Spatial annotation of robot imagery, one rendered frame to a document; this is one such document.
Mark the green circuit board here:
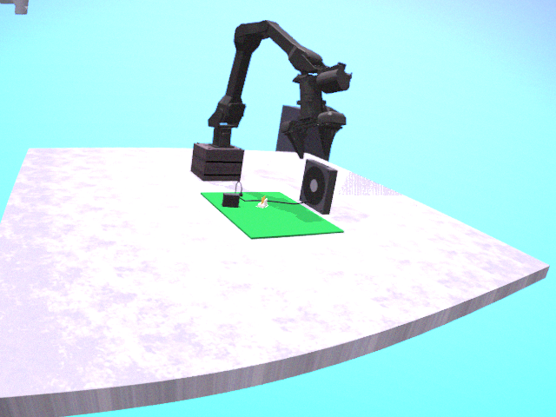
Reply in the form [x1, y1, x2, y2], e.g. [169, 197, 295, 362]
[201, 192, 345, 240]

